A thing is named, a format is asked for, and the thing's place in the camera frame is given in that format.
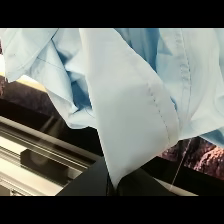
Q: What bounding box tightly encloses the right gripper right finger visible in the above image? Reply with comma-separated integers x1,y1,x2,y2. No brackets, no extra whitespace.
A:
115,167,178,197

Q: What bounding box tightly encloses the light blue shirt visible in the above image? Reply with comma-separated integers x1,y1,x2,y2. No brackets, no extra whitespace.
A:
0,27,224,190

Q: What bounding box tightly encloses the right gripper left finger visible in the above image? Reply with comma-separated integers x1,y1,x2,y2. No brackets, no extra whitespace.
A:
56,156,114,197

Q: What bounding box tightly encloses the silver frame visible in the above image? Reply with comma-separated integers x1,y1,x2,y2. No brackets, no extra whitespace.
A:
0,115,101,197

